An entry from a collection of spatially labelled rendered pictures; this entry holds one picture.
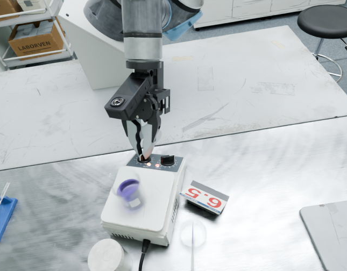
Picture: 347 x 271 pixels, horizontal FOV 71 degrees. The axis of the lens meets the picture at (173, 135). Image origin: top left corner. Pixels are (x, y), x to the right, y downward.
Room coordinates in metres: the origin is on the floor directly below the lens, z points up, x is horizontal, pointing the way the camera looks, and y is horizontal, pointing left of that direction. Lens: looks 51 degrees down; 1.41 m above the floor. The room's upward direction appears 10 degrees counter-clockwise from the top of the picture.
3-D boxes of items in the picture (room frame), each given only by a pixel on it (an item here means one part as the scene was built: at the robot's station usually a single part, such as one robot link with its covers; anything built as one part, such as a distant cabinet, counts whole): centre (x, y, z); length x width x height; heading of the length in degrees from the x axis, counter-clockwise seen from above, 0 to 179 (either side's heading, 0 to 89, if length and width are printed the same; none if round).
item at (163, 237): (0.24, 0.08, 0.94); 0.22 x 0.13 x 0.08; 160
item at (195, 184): (0.22, -0.04, 0.92); 0.09 x 0.06 x 0.04; 52
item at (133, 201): (0.21, 0.09, 1.02); 0.06 x 0.05 x 0.08; 47
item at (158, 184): (0.22, 0.08, 0.98); 0.12 x 0.12 x 0.01; 70
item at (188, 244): (0.15, -0.01, 0.91); 0.06 x 0.06 x 0.02
